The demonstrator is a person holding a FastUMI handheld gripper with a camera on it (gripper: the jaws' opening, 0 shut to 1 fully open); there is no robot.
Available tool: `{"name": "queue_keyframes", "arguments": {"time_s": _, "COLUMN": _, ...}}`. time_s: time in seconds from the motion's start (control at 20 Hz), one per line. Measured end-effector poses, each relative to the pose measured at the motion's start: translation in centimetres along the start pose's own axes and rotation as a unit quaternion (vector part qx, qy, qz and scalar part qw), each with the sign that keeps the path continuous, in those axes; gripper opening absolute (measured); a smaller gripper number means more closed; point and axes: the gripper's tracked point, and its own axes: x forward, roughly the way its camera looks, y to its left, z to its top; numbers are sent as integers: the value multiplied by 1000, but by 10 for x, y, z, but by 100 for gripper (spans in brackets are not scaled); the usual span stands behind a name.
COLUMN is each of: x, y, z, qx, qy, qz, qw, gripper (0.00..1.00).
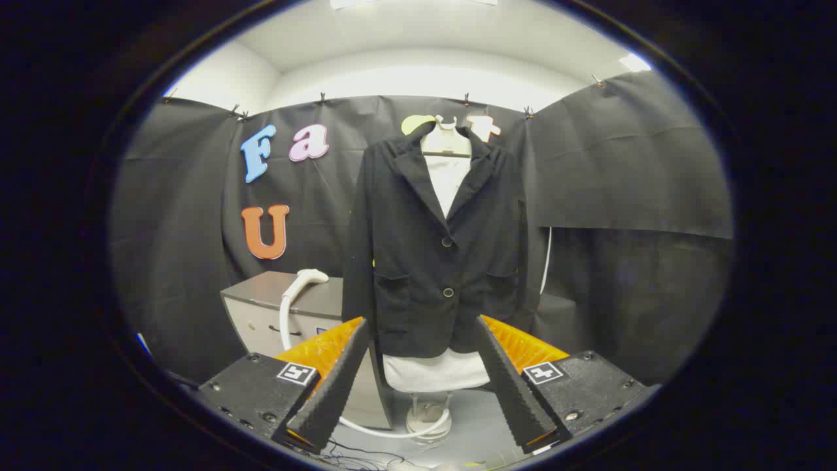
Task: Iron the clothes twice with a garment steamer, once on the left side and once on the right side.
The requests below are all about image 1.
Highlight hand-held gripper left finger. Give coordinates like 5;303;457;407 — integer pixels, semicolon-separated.
195;317;375;455

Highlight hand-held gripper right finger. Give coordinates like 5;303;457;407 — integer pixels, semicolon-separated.
474;314;661;455

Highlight black blazer jacket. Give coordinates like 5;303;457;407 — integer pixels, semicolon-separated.
341;123;530;359

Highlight round mannequin stand base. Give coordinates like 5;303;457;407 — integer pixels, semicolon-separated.
405;391;453;443

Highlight grey cabinet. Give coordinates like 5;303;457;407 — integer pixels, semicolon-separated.
220;271;394;430

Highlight black backdrop cloth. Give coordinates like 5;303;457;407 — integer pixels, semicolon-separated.
110;71;734;387

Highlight white mannequin torso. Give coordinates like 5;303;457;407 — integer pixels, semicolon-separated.
418;114;473;158

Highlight row of small black clips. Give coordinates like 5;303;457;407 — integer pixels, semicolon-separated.
163;75;606;122

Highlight thin black cables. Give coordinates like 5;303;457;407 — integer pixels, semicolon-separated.
288;437;422;469

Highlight thin white cord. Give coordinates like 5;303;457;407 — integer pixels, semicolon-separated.
540;227;554;295

